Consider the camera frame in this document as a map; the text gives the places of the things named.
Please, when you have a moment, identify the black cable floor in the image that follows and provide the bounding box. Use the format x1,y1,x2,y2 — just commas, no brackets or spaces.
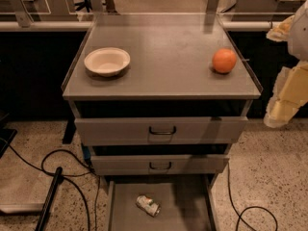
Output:
0,138,102,231
226,164,279,231

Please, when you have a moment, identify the orange fruit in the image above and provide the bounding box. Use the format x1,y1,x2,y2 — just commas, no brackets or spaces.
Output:
212,48,237,74

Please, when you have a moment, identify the top grey drawer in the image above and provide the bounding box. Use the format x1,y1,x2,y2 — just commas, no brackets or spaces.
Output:
69,100,253,147

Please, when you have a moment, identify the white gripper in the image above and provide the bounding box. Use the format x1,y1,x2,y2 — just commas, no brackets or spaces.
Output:
264,0,308,128

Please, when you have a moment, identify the black bar on floor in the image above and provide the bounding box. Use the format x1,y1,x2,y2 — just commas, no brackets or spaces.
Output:
35,167,63,231

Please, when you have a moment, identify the grey drawer cabinet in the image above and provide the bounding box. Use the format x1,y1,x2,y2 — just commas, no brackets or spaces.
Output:
61,13,264,182

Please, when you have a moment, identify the black cable right floor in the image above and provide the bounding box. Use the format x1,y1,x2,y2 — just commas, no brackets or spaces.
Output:
226,164,279,231

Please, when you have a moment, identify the black cable left floor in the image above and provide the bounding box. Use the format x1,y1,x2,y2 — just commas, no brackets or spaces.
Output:
0,138,102,231

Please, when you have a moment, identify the bottom grey open drawer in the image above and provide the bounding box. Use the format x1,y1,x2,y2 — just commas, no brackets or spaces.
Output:
104,175,220,231

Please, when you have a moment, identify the crushed 7up soda can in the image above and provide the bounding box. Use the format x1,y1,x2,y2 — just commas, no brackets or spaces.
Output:
136,194,161,218

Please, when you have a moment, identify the middle grey drawer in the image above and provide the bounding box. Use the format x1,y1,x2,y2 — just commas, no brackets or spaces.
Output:
90,144,229,175

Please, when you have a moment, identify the white paper bowl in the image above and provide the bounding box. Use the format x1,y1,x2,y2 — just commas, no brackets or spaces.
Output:
84,47,131,77

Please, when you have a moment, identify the white horizontal rail pipe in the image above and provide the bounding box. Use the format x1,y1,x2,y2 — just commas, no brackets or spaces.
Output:
0,21,279,32

